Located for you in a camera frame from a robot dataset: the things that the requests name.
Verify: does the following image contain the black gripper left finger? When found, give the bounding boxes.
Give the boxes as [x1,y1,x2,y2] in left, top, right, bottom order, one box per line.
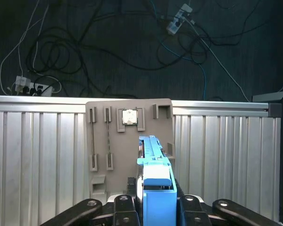
[39,177,142,226]

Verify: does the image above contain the blue floor cable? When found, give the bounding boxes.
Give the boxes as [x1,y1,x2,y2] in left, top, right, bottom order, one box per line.
[150,0,208,101]

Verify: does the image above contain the white power strip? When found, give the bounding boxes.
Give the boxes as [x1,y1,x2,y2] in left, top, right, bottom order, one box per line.
[166,3,193,36]
[13,75,55,97]

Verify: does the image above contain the hard disk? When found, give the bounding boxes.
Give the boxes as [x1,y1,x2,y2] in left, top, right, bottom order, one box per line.
[135,134,179,226]

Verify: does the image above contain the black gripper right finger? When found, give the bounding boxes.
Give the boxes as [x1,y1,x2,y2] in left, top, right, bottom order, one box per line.
[173,178,278,226]

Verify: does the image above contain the grey parts rack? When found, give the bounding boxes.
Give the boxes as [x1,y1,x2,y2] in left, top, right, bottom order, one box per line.
[84,98,175,205]

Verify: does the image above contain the CPU silver top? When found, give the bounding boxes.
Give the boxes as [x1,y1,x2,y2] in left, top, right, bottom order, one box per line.
[122,109,139,125]

